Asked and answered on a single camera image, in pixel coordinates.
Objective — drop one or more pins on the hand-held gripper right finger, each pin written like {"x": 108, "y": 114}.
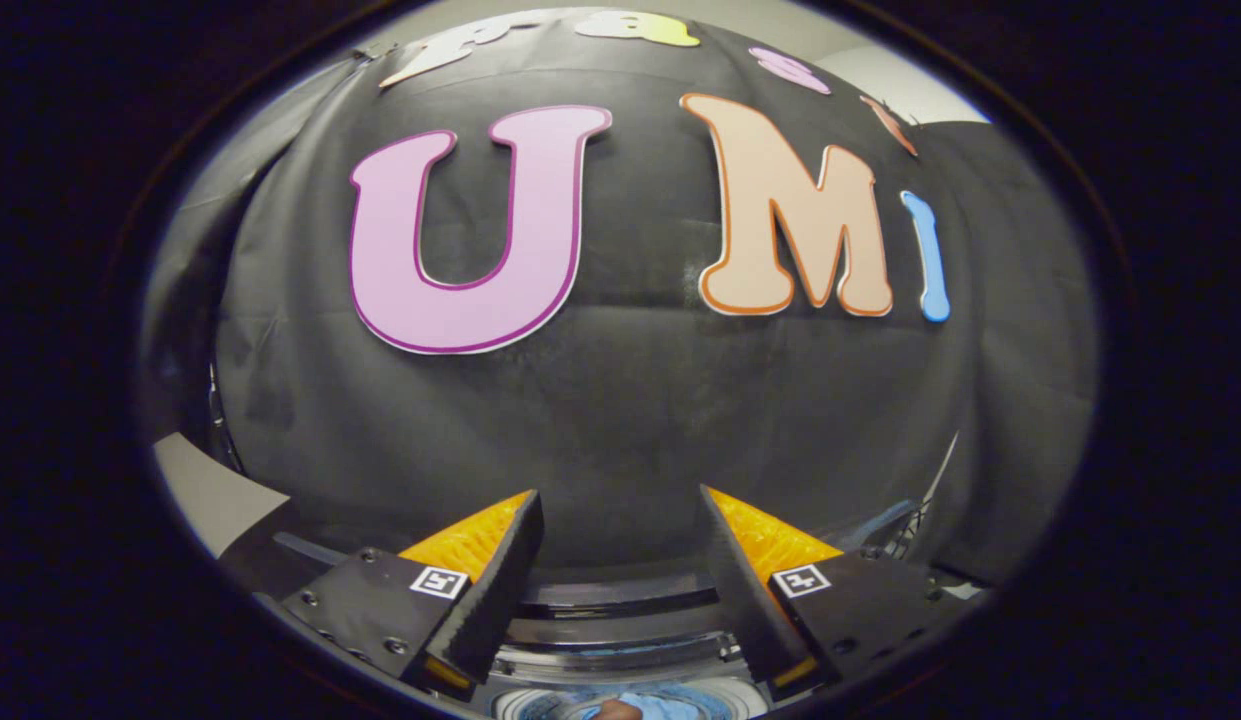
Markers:
{"x": 745, "y": 590}

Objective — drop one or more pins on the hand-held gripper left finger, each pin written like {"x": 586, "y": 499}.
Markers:
{"x": 500, "y": 590}

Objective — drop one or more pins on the grey washing machine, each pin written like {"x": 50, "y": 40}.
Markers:
{"x": 620, "y": 660}

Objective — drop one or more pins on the light blue shirt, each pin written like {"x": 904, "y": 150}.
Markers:
{"x": 670, "y": 708}

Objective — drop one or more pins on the black backdrop cloth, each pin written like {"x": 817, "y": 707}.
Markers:
{"x": 630, "y": 400}

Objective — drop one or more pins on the black and white cabinet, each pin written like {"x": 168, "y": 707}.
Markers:
{"x": 205, "y": 490}

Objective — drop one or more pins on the black metal stand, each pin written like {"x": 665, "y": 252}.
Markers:
{"x": 220, "y": 410}

